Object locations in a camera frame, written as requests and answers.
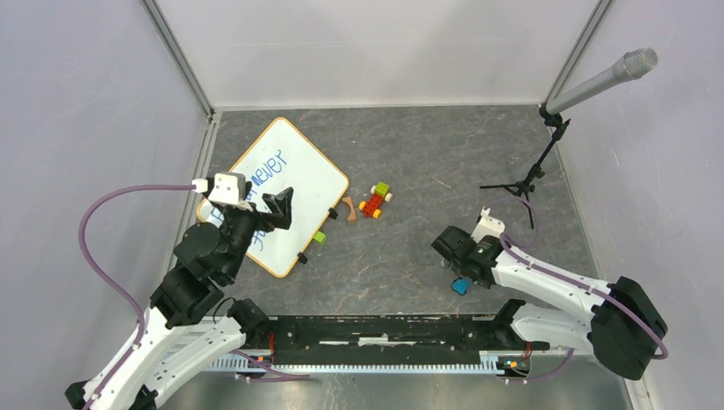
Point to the grey microphone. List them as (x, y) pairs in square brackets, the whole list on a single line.
[(631, 66)]

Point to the black microphone tripod stand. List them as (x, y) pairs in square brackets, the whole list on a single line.
[(523, 188)]

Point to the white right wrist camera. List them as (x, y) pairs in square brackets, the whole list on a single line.
[(487, 225)]

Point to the brown wooden bone piece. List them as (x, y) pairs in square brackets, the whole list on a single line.
[(352, 216)]

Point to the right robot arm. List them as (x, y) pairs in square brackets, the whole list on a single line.
[(616, 322)]

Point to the grey slotted cable duct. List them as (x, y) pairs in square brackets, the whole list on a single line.
[(486, 364)]

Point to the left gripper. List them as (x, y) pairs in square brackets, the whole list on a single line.
[(281, 203)]

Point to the white whiteboard orange frame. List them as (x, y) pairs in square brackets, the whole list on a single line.
[(282, 157)]

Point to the red lego toy car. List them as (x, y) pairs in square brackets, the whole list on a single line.
[(380, 194)]

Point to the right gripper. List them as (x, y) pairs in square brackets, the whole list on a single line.
[(484, 284)]

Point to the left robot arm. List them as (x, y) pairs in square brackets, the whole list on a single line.
[(142, 375)]

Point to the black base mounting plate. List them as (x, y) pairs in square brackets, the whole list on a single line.
[(386, 339)]

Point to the blue whiteboard eraser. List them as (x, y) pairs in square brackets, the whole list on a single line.
[(461, 285)]

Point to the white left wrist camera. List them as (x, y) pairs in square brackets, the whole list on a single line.
[(225, 189)]

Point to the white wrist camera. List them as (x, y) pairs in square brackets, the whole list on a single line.
[(225, 189), (487, 225)]

